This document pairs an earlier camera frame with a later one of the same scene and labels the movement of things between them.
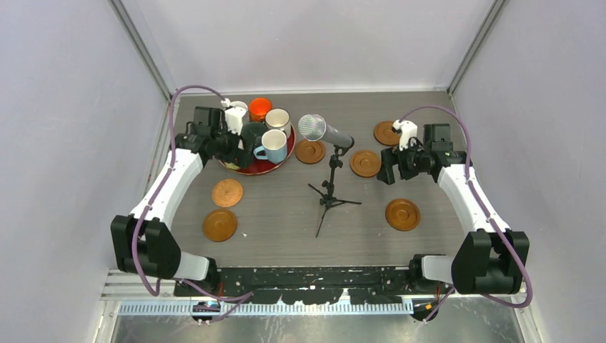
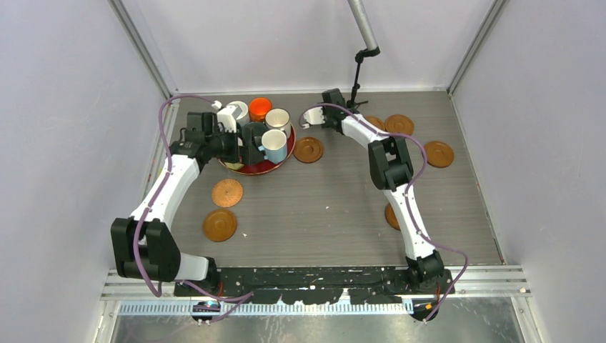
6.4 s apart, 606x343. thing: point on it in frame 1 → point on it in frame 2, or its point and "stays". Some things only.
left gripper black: (240, 157) stays
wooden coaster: (365, 163) → (376, 122)
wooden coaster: (219, 225) stays
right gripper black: (393, 156) → (325, 119)
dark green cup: (257, 128) stays
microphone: (314, 128) → (371, 46)
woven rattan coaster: (226, 193) stays
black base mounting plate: (365, 284) stays
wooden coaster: (310, 152) stays
